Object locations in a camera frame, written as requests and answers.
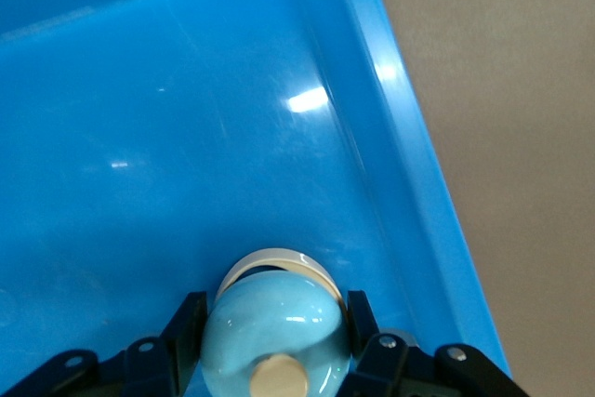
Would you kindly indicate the light blue call bell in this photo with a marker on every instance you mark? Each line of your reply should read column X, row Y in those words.
column 269, row 318

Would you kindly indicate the blue plastic tray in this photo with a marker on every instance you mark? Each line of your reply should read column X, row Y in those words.
column 139, row 136

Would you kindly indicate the brown table cover mat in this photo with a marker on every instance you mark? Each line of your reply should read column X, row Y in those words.
column 511, row 90

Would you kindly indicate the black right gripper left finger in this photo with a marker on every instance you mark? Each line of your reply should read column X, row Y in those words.
column 186, row 336

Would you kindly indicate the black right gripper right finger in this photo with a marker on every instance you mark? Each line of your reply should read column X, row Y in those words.
column 365, row 327

